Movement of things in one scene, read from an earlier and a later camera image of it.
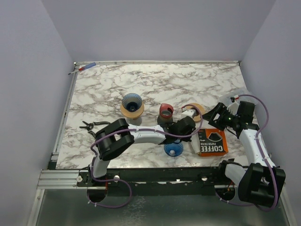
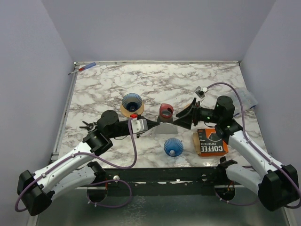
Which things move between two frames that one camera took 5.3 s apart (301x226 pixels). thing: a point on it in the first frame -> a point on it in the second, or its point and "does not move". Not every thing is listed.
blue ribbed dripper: (173, 149) does not move
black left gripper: (186, 139) -> (150, 123)
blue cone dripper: (131, 102) does not move
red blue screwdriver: (82, 68) does not move
